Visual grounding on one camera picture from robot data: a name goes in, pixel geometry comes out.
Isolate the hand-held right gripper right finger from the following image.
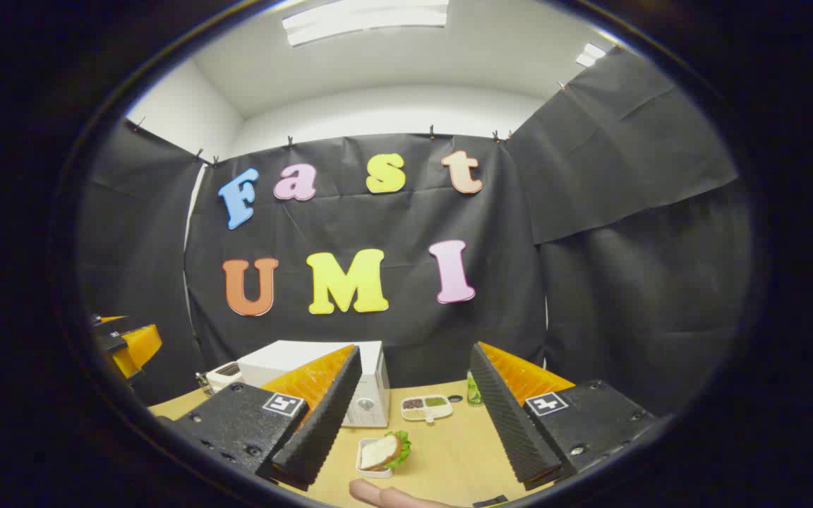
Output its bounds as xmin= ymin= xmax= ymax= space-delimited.
xmin=469 ymin=341 xmax=661 ymax=491

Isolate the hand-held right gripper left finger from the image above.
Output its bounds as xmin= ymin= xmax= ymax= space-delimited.
xmin=159 ymin=344 xmax=363 ymax=492

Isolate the bread and lettuce sandwich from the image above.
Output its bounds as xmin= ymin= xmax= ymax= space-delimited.
xmin=361 ymin=430 xmax=412 ymax=472

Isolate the white microwave oven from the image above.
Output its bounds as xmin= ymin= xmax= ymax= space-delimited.
xmin=237 ymin=340 xmax=391 ymax=428

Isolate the white rectangular dish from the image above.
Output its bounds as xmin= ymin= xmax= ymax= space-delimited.
xmin=356 ymin=437 xmax=397 ymax=479

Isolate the white divided condiment dish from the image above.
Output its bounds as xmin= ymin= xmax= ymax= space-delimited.
xmin=400 ymin=394 xmax=454 ymax=423

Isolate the white toaster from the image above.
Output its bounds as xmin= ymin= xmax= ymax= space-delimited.
xmin=205 ymin=361 xmax=245 ymax=394

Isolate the black backdrop cloth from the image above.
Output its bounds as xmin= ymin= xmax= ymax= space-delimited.
xmin=78 ymin=46 xmax=753 ymax=417

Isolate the long ceiling light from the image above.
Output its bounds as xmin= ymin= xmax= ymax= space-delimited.
xmin=282 ymin=0 xmax=450 ymax=48

